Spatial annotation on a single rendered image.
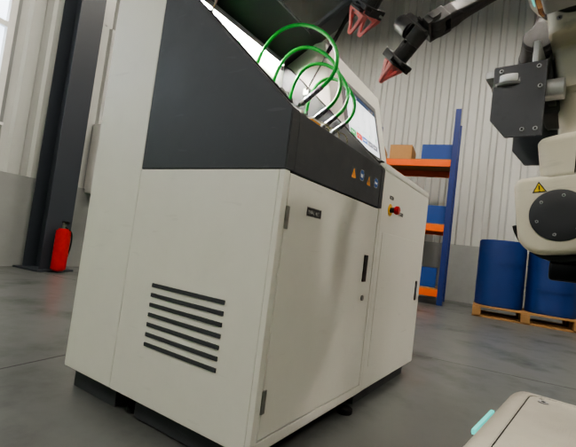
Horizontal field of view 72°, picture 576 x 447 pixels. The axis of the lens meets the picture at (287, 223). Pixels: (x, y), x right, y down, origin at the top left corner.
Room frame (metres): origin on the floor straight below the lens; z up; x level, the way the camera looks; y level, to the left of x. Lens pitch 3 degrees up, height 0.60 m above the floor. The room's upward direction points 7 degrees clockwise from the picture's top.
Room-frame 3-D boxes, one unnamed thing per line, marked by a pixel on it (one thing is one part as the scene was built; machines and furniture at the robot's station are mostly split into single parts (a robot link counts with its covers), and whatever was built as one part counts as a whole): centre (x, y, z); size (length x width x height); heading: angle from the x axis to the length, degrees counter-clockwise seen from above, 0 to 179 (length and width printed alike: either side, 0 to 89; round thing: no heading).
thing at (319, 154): (1.30, -0.15, 0.87); 0.62 x 0.04 x 0.16; 146
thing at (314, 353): (1.29, -0.17, 0.44); 0.65 x 0.02 x 0.68; 146
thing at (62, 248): (4.37, 2.40, 0.29); 0.17 x 0.15 x 0.54; 155
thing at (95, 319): (1.98, 0.24, 0.75); 1.40 x 0.28 x 1.50; 146
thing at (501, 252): (5.34, -3.25, 0.51); 1.20 x 0.85 x 1.02; 63
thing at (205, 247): (1.45, 0.07, 0.39); 0.70 x 0.58 x 0.79; 146
